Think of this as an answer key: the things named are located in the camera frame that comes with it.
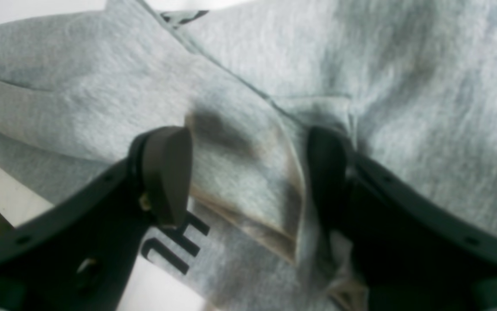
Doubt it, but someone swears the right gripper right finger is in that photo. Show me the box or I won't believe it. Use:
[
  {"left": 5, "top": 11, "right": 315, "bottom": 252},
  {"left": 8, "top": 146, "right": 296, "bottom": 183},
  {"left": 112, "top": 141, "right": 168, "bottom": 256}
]
[{"left": 306, "top": 127, "right": 497, "bottom": 311}]

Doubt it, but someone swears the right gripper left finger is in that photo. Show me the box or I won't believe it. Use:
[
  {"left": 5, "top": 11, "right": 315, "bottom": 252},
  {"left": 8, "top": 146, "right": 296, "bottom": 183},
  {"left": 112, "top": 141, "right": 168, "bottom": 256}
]
[{"left": 0, "top": 126, "right": 193, "bottom": 311}]

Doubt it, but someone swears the grey T-shirt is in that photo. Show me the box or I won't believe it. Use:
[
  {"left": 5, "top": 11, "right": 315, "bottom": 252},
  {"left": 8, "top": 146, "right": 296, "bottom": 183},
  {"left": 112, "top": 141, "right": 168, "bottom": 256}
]
[{"left": 0, "top": 0, "right": 497, "bottom": 311}]

